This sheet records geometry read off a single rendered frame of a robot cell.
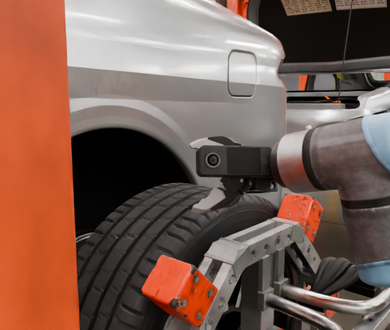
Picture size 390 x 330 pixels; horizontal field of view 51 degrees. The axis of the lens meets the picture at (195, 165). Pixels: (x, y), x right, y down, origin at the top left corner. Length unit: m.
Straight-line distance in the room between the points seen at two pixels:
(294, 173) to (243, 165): 0.08
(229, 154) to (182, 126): 0.62
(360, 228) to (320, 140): 0.12
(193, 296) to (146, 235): 0.18
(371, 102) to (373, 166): 2.83
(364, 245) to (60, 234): 0.37
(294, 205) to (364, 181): 0.45
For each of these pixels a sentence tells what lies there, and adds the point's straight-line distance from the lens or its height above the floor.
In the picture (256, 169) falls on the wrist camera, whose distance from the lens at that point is 0.62.
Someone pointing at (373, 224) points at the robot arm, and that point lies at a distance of 0.56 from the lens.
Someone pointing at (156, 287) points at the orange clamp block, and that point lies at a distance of 0.67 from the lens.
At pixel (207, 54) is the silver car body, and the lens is 1.31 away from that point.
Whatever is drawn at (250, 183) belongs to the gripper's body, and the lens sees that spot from 0.65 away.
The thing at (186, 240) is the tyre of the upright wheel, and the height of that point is 1.13.
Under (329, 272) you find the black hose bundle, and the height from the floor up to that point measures 1.03.
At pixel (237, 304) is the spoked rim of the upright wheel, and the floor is 0.92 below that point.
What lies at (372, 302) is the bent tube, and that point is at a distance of 0.86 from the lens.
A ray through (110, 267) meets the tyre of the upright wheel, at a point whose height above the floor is 1.07.
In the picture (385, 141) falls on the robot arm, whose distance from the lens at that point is 0.52.
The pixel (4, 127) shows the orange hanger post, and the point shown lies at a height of 1.36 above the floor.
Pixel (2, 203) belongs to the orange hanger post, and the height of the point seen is 1.30.
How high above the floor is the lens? 1.38
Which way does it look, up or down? 9 degrees down
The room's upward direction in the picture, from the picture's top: straight up
